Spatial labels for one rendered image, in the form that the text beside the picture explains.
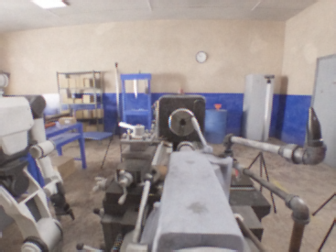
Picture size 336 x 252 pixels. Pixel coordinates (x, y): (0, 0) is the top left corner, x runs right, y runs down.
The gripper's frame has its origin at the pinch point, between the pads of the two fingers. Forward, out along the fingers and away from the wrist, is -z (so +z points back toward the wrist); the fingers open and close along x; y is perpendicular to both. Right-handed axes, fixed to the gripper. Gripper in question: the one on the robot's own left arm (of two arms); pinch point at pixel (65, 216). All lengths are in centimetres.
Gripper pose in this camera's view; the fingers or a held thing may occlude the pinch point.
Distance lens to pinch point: 139.8
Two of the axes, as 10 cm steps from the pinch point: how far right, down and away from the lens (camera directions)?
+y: 0.6, -2.0, 9.8
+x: 9.8, -1.8, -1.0
